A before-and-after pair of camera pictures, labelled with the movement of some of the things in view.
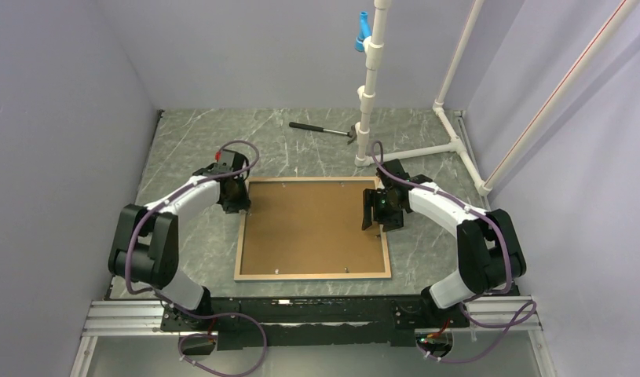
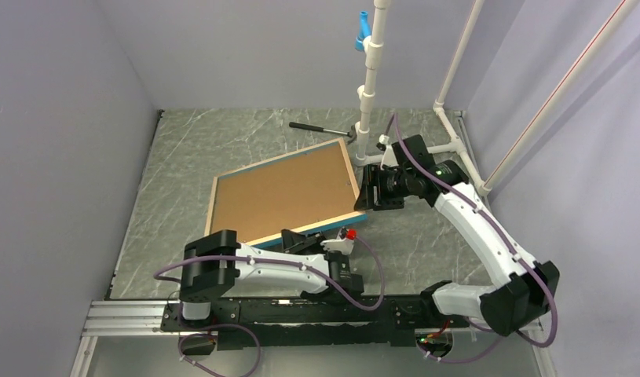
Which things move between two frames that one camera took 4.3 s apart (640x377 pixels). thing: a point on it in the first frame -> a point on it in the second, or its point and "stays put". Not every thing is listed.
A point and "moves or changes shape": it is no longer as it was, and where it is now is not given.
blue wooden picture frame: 357,276 -> 210,217
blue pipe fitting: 364,31 stays put
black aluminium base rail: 246,321 stays put
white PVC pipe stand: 374,50 stays put
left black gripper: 243,203 -> 298,243
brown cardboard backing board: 309,228 moves or changes shape
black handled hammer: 352,132 stays put
